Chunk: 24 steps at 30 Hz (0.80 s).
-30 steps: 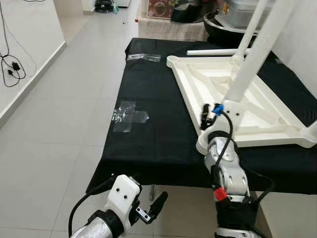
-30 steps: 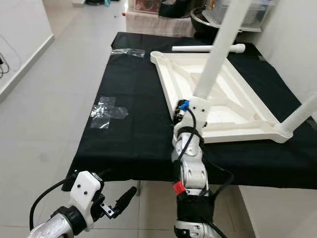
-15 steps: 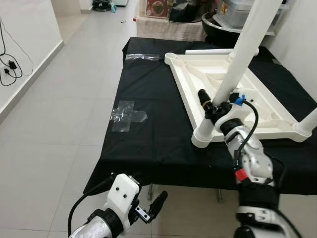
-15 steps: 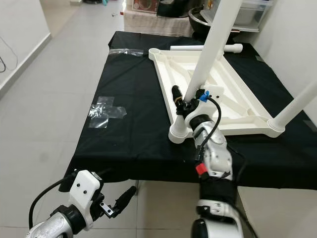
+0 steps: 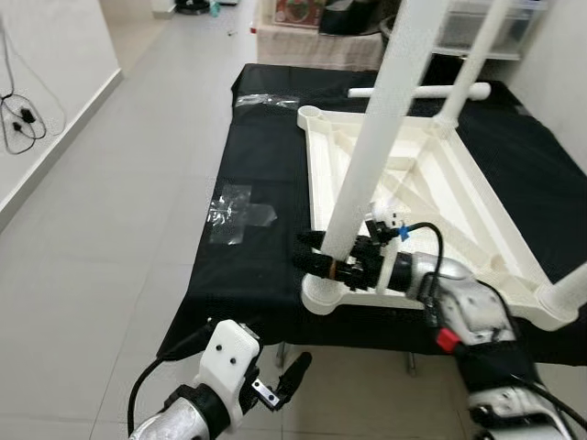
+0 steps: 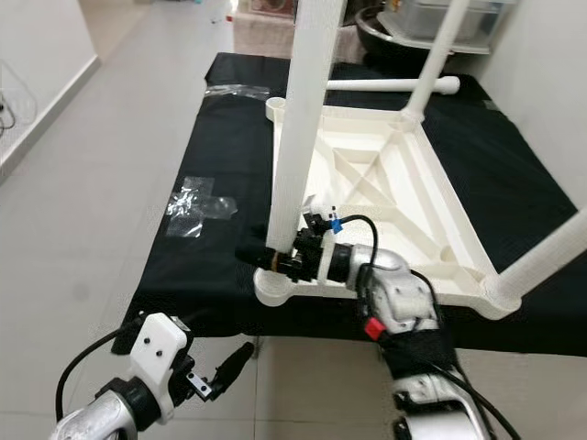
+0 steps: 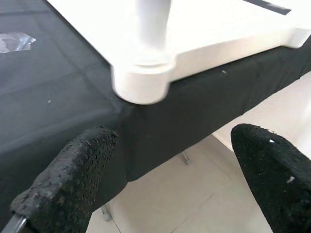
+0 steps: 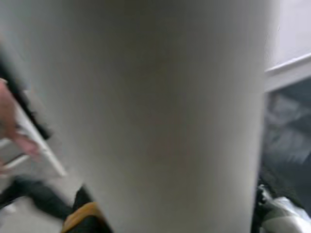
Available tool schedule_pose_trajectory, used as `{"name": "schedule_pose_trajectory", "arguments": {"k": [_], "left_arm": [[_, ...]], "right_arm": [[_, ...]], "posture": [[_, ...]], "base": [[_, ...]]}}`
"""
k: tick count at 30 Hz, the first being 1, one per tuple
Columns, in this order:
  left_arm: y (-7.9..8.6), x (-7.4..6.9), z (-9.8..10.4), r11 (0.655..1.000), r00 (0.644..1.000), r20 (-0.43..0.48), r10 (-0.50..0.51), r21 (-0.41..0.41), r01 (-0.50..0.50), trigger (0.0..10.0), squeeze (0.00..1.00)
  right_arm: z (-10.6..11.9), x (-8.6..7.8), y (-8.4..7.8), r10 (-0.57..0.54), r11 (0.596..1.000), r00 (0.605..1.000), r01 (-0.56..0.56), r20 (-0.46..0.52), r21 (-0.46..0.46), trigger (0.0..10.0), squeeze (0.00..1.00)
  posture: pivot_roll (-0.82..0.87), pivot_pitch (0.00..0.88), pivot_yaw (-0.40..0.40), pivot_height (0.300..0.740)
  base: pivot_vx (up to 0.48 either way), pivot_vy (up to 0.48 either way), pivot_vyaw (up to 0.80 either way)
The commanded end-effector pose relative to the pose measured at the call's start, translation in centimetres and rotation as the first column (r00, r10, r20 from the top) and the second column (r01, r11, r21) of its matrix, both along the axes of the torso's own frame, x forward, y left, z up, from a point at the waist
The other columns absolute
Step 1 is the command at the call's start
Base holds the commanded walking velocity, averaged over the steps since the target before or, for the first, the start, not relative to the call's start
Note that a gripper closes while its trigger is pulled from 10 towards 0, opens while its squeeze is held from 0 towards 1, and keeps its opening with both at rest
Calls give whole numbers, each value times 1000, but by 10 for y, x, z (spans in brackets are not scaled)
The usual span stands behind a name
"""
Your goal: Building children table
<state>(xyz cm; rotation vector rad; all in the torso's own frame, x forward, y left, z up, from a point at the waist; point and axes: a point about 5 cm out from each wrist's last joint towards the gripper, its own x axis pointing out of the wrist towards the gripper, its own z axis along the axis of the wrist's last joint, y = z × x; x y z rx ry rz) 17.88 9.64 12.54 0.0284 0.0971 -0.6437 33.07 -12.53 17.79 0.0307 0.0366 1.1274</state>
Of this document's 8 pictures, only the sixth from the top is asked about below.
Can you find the white plastic table leg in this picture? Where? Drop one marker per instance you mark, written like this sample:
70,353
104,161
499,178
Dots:
541,261
307,110
436,55
376,84

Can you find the beige cloth covered table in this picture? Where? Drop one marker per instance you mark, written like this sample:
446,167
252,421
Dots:
266,41

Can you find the black wok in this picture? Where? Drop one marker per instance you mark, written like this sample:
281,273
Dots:
371,32

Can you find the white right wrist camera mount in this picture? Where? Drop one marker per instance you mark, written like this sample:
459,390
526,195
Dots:
319,206

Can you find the red printed box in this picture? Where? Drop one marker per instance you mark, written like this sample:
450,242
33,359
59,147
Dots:
261,7

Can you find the black tablecloth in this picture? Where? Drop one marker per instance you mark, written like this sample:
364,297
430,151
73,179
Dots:
202,293

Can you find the clear plastic storage container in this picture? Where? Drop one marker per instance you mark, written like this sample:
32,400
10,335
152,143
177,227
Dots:
486,23

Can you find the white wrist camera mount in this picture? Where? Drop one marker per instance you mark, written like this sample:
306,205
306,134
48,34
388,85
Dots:
160,348
319,206

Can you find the white plastic table top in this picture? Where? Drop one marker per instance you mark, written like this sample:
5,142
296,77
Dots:
422,183

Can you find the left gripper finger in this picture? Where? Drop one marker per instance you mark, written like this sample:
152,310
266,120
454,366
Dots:
234,367

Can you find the clear tape cross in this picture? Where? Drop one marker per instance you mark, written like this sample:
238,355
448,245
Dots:
197,206

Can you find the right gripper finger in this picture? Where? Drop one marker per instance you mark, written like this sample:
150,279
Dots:
261,258

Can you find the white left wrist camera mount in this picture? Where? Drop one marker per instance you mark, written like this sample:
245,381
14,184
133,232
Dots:
160,348

